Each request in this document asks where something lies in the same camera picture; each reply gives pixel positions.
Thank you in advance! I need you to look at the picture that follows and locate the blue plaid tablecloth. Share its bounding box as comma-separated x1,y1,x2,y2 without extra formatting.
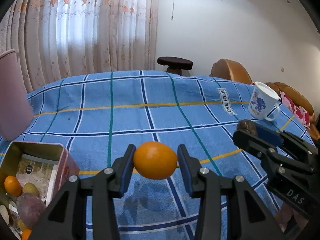
0,70,316,240

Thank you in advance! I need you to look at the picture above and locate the pink floral cushion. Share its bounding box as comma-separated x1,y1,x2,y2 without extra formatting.
280,91,310,129

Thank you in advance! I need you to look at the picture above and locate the dark round fruit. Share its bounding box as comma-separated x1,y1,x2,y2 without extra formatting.
236,119,258,137

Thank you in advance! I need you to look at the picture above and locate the pink metal tin box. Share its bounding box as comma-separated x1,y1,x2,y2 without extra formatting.
1,141,79,239

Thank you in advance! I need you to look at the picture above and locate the large orange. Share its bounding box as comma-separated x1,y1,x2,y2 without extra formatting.
21,229,32,240

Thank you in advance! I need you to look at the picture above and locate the purple fig shaped fruit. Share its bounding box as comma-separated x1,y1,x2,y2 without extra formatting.
16,193,46,229

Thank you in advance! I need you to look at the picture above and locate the small orange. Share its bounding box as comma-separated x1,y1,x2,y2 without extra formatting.
4,176,22,197
133,141,178,180

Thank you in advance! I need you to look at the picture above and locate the white card inside tin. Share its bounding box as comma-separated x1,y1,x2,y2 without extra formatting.
16,154,59,206

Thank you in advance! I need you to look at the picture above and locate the white blue floral mug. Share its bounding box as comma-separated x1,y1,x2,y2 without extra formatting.
248,81,280,122

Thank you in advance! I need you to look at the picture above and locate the sheer floral curtain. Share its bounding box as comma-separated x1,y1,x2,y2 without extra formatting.
1,0,158,92

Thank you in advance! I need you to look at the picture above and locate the dark round stool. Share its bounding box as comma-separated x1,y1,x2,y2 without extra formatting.
157,56,193,76

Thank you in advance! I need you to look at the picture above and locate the tan round fruit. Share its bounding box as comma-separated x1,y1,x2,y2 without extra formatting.
17,219,29,231
23,183,40,197

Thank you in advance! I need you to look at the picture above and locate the person right hand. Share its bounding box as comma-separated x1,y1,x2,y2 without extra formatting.
274,203,309,232

